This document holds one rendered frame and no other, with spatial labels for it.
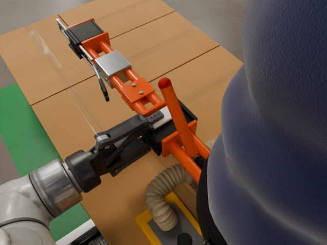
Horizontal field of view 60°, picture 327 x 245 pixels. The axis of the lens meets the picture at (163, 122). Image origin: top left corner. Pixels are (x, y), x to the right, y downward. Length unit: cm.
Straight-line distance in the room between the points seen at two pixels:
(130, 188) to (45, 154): 131
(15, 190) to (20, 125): 162
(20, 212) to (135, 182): 27
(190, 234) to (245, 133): 42
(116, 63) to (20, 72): 98
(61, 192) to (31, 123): 161
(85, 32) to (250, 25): 63
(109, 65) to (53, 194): 32
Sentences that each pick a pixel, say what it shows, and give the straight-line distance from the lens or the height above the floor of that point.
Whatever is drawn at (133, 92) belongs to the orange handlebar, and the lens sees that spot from 61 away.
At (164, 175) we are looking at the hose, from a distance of 56.
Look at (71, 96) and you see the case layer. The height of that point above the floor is 54.
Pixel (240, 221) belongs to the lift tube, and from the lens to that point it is 27.
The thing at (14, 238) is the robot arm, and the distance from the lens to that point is 40.
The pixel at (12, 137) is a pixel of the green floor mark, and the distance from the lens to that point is 208.
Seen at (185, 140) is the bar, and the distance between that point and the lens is 52.
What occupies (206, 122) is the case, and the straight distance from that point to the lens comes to 74.
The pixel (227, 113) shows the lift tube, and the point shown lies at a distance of 23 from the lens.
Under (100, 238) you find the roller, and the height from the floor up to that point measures 55.
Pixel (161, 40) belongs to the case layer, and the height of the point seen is 54.
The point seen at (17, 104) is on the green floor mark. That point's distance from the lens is 225.
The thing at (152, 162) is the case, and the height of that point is 95.
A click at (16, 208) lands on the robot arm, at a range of 49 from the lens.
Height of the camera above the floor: 155
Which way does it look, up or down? 54 degrees down
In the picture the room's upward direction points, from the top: straight up
